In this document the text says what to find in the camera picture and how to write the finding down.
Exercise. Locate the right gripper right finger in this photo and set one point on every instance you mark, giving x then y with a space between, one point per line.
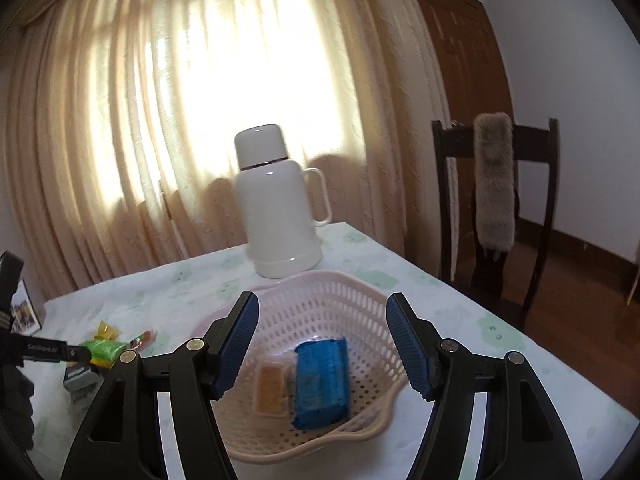
523 438

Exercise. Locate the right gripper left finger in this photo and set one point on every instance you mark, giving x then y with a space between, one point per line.
119 437

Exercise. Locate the green snack bag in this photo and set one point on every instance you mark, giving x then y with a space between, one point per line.
104 352

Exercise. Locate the grey gloved left hand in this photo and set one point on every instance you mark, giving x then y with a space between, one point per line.
16 406

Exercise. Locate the photo calendar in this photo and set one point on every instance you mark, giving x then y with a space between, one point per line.
25 317

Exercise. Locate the yellow candy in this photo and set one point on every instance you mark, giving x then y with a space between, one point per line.
106 332

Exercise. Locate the red pink candy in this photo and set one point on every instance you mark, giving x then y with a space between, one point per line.
142 341

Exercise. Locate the dark wooden chair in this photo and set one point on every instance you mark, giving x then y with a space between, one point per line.
529 145

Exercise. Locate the blue snack box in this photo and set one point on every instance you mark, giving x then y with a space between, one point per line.
322 390

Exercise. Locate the pink plastic basket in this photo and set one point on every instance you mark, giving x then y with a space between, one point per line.
315 305

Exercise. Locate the white thermos jug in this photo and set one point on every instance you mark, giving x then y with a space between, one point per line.
276 214

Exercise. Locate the beige curtain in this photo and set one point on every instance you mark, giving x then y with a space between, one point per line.
119 116

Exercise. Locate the brown wooden door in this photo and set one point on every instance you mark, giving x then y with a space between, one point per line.
472 75

